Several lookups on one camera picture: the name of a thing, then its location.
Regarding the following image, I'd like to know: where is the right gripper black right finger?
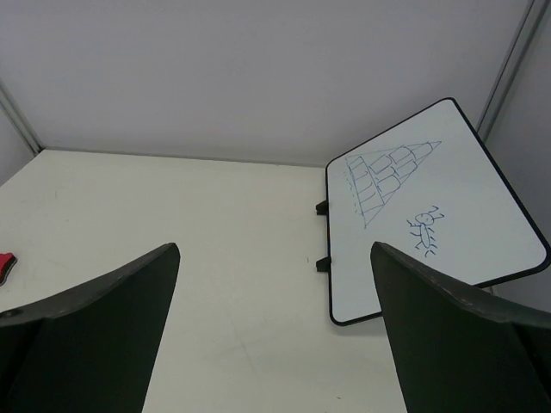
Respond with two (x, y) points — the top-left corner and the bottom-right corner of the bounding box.
(370, 243), (550, 412)

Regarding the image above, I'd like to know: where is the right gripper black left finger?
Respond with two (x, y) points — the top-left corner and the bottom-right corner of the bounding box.
(1, 243), (180, 412)

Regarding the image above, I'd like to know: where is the red whiteboard eraser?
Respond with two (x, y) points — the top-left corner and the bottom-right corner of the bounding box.
(0, 253), (17, 286)

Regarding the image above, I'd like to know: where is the white whiteboard black frame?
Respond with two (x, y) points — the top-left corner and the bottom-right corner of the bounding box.
(325, 97), (550, 326)

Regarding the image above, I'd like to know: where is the black whiteboard stand clip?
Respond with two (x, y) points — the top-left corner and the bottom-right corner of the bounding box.
(315, 200), (329, 216)
(315, 256), (331, 274)

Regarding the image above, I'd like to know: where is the aluminium corner post left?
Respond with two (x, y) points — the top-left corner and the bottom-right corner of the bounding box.
(0, 80), (44, 156)

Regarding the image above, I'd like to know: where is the aluminium corner post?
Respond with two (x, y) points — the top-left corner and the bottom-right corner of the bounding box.
(476, 0), (550, 143)
(0, 80), (44, 156)

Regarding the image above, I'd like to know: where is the aluminium corner post right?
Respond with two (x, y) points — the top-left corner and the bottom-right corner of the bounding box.
(476, 0), (550, 143)

